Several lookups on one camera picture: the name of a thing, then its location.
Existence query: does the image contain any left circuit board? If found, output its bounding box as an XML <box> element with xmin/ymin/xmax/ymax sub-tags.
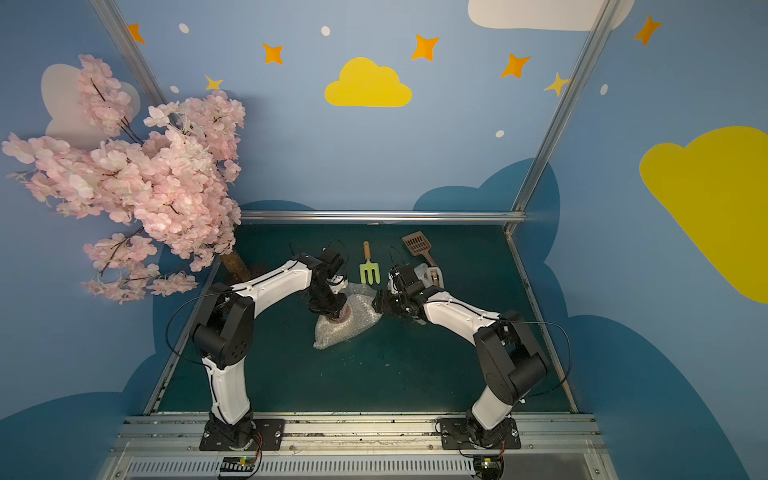
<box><xmin>216</xmin><ymin>456</ymin><xmax>257</xmax><ymax>479</ymax></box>

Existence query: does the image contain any aluminium front rail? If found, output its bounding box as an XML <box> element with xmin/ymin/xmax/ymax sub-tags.
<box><xmin>98</xmin><ymin>413</ymin><xmax>618</xmax><ymax>479</ymax></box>

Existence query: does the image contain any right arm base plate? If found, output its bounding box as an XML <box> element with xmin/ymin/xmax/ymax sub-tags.
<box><xmin>436</xmin><ymin>417</ymin><xmax>521</xmax><ymax>450</ymax></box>

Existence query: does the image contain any green fork wooden handle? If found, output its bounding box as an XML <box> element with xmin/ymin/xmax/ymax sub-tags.
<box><xmin>359</xmin><ymin>241</ymin><xmax>381</xmax><ymax>285</ymax></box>

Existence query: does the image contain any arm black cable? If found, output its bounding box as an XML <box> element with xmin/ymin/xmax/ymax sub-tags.
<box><xmin>521</xmin><ymin>320</ymin><xmax>572</xmax><ymax>398</ymax></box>
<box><xmin>164</xmin><ymin>296</ymin><xmax>223</xmax><ymax>367</ymax></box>

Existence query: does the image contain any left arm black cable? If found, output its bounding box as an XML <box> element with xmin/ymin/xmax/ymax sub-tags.
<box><xmin>164</xmin><ymin>296</ymin><xmax>223</xmax><ymax>367</ymax></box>

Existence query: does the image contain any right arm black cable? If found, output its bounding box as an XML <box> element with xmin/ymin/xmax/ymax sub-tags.
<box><xmin>521</xmin><ymin>320</ymin><xmax>572</xmax><ymax>398</ymax></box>

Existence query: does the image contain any circuit board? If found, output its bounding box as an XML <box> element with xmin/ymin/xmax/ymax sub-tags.
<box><xmin>216</xmin><ymin>456</ymin><xmax>257</xmax><ymax>479</ymax></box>
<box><xmin>473</xmin><ymin>456</ymin><xmax>504</xmax><ymax>480</ymax></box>

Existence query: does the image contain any left aluminium frame post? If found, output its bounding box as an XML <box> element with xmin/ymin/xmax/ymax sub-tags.
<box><xmin>89</xmin><ymin>0</ymin><xmax>167</xmax><ymax>106</ymax></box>

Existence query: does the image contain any brown slotted scoop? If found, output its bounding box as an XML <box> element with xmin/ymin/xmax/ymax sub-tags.
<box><xmin>402</xmin><ymin>231</ymin><xmax>437</xmax><ymax>267</ymax></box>

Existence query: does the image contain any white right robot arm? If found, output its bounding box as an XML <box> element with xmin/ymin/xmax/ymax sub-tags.
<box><xmin>372</xmin><ymin>287</ymin><xmax>550</xmax><ymax>432</ymax></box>

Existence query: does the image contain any aluminium frame post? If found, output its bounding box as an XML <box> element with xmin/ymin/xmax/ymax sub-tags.
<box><xmin>89</xmin><ymin>0</ymin><xmax>167</xmax><ymax>106</ymax></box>
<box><xmin>504</xmin><ymin>0</ymin><xmax>634</xmax><ymax>240</ymax></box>

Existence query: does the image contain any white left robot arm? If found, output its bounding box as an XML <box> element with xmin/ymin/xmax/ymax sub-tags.
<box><xmin>190</xmin><ymin>249</ymin><xmax>351</xmax><ymax>445</ymax></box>

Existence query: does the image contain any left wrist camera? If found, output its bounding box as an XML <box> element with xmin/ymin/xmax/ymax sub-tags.
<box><xmin>319</xmin><ymin>247</ymin><xmax>347</xmax><ymax>285</ymax></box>

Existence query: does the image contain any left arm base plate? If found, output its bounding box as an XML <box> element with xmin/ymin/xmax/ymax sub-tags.
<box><xmin>199</xmin><ymin>416</ymin><xmax>285</xmax><ymax>452</ymax></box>

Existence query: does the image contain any pink cherry blossom tree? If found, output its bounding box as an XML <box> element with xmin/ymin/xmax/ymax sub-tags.
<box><xmin>2</xmin><ymin>55</ymin><xmax>246</xmax><ymax>303</ymax></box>

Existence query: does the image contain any right circuit board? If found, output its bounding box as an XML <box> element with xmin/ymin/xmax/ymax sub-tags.
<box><xmin>473</xmin><ymin>456</ymin><xmax>504</xmax><ymax>480</ymax></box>

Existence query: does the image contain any white tape dispenser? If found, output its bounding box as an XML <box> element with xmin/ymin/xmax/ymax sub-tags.
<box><xmin>422</xmin><ymin>267</ymin><xmax>444</xmax><ymax>288</ymax></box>

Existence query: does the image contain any right aluminium frame post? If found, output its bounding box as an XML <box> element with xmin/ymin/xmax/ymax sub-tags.
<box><xmin>504</xmin><ymin>0</ymin><xmax>634</xmax><ymax>240</ymax></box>

